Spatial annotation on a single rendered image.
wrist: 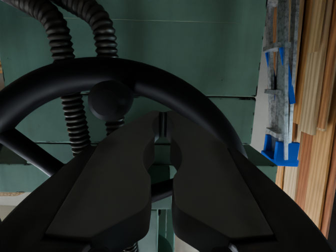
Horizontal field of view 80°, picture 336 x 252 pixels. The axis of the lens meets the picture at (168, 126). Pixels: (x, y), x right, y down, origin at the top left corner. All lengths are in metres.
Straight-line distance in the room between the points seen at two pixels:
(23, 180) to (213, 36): 0.43
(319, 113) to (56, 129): 1.62
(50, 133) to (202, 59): 0.30
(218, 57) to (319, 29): 1.36
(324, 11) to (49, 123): 1.63
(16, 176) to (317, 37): 1.66
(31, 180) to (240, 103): 0.42
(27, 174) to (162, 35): 0.35
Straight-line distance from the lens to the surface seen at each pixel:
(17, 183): 0.49
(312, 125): 1.74
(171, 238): 0.94
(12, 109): 0.21
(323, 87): 1.72
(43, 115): 0.42
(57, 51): 0.26
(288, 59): 1.28
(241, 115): 0.39
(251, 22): 0.40
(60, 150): 0.42
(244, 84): 0.39
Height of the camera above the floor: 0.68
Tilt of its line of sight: 13 degrees up
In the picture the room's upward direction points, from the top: 179 degrees counter-clockwise
